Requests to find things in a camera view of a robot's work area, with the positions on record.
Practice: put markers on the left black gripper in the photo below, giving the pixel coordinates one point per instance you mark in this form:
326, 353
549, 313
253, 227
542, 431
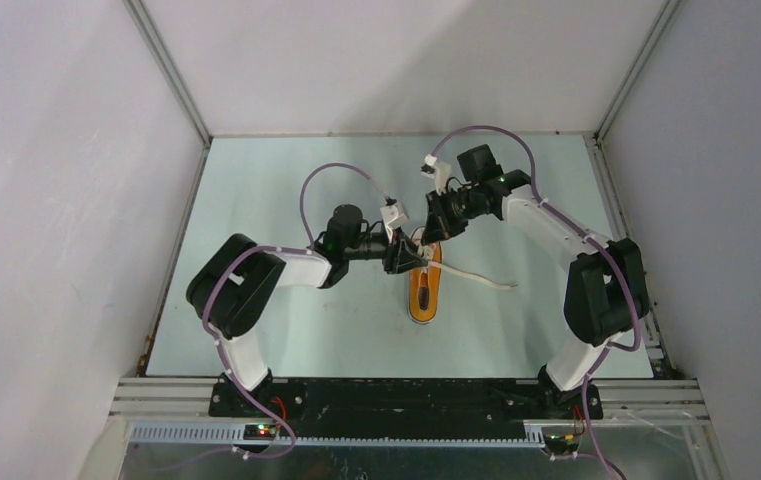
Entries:
400, 254

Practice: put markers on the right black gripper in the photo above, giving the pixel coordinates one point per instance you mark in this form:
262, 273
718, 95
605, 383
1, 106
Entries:
440, 226

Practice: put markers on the white shoelace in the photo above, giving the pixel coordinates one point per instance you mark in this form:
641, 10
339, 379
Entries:
424, 249

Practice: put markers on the orange canvas sneaker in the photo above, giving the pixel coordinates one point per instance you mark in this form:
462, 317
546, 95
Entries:
424, 287

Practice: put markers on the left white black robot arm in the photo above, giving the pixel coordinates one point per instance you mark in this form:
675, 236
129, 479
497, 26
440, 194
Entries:
230, 292

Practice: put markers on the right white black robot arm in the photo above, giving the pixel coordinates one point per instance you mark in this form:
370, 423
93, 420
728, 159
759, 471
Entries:
605, 297

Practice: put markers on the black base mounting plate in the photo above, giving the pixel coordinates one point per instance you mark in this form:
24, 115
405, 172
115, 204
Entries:
420, 409

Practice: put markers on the left controller board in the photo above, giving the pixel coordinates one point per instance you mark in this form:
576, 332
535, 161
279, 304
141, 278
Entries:
260, 432

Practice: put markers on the controller board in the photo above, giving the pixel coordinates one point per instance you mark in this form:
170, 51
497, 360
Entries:
563, 445
260, 432

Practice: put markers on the right controller board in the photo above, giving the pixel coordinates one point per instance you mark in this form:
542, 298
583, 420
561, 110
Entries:
563, 445

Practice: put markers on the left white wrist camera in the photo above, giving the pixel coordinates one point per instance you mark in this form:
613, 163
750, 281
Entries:
393, 216

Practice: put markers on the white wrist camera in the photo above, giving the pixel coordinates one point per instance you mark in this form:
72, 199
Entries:
437, 170
393, 216

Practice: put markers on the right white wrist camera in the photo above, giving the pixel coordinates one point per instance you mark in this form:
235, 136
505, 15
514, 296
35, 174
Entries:
437, 170

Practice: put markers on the aluminium frame rail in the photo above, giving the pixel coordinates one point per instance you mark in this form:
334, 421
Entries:
624, 401

